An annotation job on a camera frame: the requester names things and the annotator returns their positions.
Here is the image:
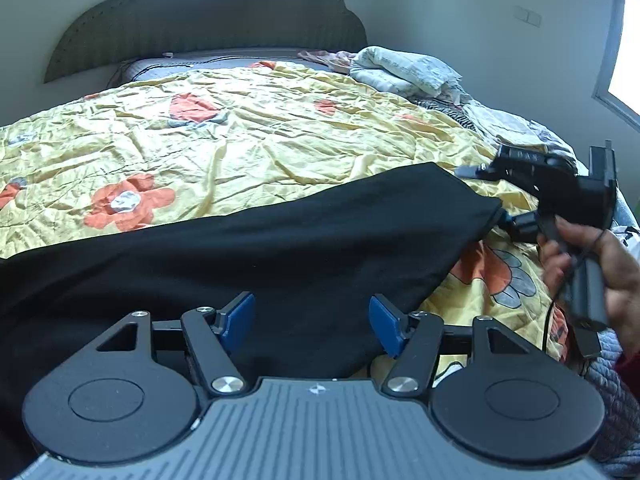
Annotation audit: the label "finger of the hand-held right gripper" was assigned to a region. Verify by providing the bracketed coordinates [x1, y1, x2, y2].
[454, 161, 501, 179]
[500, 211, 540, 243]

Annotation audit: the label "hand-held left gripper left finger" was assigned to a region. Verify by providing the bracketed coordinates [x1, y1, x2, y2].
[95, 291, 256, 398]

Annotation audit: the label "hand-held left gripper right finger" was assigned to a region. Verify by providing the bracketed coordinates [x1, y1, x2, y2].
[368, 295, 529, 397]

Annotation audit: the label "black pants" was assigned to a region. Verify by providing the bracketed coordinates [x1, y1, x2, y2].
[0, 161, 504, 463]

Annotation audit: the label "person's right forearm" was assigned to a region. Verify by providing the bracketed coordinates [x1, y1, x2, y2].
[614, 351, 640, 386]

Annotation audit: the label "person's right hand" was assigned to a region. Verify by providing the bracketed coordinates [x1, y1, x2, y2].
[537, 217, 640, 361]

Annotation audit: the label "pale printed cloth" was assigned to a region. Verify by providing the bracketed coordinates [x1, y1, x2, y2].
[467, 100, 577, 162]

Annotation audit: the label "black white striped cloth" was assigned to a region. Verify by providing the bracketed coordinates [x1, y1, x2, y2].
[414, 94, 482, 132]

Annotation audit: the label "white folded blanket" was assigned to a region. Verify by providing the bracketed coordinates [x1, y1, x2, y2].
[349, 46, 464, 99]

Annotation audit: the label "grey framed side window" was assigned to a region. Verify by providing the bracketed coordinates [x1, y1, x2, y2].
[592, 0, 640, 131]

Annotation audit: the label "yellow floral quilt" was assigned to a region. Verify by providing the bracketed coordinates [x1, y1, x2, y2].
[0, 60, 623, 383]

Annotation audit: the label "pink cloth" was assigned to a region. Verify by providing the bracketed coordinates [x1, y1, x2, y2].
[298, 49, 359, 74]

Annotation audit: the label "grey mattress sheet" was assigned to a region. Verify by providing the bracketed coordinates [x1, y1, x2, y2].
[107, 47, 313, 86]

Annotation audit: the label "grey padded headboard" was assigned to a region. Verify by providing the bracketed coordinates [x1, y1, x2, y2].
[44, 0, 369, 84]

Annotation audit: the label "black cable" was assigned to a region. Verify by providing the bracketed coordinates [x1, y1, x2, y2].
[541, 227, 607, 353]

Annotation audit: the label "white wall switch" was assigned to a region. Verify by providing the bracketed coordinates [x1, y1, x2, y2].
[514, 5, 542, 29]

